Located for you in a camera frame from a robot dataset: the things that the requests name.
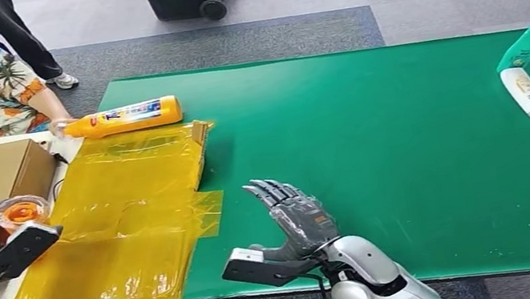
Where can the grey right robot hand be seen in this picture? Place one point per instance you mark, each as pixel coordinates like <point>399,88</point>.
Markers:
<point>301,223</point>

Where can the person's hand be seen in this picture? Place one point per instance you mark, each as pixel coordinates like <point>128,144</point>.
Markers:
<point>59,126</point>

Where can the orange detergent bottle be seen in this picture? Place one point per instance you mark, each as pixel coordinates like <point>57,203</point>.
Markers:
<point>130,118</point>
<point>22,213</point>

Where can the white bottle with gold cap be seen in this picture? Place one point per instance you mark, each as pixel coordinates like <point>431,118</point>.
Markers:
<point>527,93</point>

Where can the green shampoo bottle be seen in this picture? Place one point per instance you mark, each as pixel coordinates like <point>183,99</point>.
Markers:
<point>523,48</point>

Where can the yellow transparent plastic film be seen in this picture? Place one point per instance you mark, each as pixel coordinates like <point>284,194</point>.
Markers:
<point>132,192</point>

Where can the green table mat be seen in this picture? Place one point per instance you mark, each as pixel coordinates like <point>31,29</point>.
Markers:
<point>374,124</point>

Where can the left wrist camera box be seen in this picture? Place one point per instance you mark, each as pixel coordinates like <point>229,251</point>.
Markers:
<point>18,254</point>

